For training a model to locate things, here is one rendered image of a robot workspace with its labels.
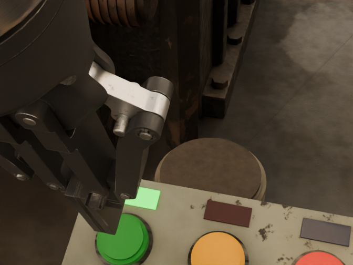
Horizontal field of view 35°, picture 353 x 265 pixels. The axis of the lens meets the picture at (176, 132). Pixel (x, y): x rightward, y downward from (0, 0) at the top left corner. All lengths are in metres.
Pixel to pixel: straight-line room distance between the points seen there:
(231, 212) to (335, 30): 1.41
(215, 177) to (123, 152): 0.35
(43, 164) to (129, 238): 0.16
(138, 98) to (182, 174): 0.38
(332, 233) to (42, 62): 0.31
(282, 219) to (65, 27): 0.29
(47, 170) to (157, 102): 0.10
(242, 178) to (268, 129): 0.83
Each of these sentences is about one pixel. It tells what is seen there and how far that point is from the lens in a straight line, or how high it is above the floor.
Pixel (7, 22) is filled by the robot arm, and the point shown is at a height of 0.88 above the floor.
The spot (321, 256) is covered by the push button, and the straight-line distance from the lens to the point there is 0.43.
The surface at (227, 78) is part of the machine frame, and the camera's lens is 1.46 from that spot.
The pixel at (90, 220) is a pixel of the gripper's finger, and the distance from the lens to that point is 0.37.
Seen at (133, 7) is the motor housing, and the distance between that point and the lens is 0.97.
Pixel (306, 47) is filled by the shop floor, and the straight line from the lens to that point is 1.72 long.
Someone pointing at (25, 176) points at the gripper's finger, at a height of 0.73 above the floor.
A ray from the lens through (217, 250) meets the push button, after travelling 0.43.
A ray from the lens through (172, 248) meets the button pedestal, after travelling 0.44.
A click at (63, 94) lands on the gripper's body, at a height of 0.83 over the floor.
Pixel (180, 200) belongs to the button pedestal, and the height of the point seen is 0.61.
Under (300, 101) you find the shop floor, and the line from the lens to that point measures 1.52.
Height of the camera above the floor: 0.96
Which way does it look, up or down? 43 degrees down
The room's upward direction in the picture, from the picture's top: 2 degrees counter-clockwise
